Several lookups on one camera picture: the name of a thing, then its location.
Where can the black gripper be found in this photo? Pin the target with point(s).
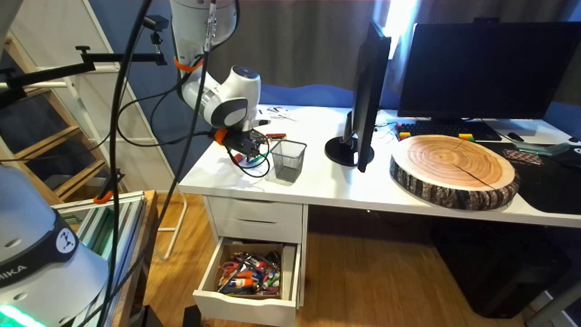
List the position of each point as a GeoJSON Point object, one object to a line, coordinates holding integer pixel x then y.
{"type": "Point", "coordinates": [246, 142]}

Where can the green marker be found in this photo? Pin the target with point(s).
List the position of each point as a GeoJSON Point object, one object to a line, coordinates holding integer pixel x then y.
{"type": "Point", "coordinates": [255, 162]}

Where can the metal mesh stationery holder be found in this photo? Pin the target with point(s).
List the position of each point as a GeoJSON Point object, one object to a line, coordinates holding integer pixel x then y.
{"type": "Point", "coordinates": [288, 158]}

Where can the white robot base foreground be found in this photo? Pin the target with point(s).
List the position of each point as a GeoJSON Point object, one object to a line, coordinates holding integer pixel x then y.
{"type": "Point", "coordinates": [46, 273]}

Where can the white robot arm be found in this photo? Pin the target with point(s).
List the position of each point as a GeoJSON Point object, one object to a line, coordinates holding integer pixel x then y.
{"type": "Point", "coordinates": [230, 106]}

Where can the closed white drawer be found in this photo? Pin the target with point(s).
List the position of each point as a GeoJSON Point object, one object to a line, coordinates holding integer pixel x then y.
{"type": "Point", "coordinates": [257, 220]}

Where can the open white drawer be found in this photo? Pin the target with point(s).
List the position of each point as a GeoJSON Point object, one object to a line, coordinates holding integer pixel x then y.
{"type": "Point", "coordinates": [251, 282]}

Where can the wood slice cushion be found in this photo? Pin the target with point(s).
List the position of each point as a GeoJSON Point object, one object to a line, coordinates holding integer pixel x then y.
{"type": "Point", "coordinates": [453, 173]}

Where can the wooden shelf ladder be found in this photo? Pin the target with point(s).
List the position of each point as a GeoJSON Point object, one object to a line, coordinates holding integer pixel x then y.
{"type": "Point", "coordinates": [41, 135]}

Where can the black keyboard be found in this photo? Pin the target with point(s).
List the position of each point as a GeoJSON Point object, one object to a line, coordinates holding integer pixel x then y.
{"type": "Point", "coordinates": [462, 129]}

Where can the black mouse pad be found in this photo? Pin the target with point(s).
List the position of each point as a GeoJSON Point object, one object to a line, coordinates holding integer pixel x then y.
{"type": "Point", "coordinates": [549, 175]}

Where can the camera on black boom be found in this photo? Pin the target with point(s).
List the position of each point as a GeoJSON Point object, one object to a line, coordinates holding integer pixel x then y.
{"type": "Point", "coordinates": [155, 24]}

